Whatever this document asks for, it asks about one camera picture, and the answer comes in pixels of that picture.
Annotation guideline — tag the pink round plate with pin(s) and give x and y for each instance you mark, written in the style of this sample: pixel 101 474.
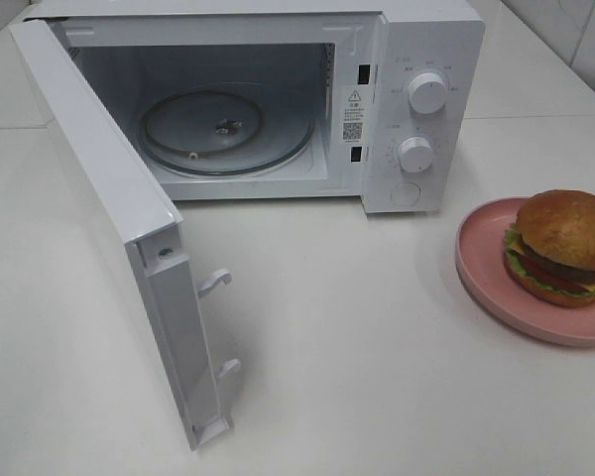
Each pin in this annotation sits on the pink round plate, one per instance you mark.
pixel 479 258

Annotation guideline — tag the white timer knob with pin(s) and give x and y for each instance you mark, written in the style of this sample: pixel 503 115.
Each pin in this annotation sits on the white timer knob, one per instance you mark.
pixel 415 155

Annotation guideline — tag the burger with lettuce and cheese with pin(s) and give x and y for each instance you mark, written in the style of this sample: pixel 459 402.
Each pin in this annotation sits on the burger with lettuce and cheese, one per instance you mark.
pixel 550 248

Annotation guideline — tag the round white door button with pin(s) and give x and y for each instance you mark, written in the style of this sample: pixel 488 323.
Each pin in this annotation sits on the round white door button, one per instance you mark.
pixel 405 194

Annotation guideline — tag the glass microwave turntable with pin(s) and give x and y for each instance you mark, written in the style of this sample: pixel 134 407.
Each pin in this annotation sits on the glass microwave turntable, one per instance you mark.
pixel 226 129

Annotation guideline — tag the white warning label sticker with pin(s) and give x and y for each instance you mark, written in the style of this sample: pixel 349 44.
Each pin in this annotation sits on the white warning label sticker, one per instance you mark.
pixel 353 112

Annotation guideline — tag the white microwave oven body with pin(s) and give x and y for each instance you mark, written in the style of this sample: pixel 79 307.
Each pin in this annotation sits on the white microwave oven body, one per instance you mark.
pixel 136 53

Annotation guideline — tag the upper white power knob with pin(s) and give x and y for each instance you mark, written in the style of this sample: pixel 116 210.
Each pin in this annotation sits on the upper white power knob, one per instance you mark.
pixel 427 92

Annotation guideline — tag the white microwave door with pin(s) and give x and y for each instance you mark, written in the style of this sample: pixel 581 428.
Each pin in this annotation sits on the white microwave door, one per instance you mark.
pixel 134 225

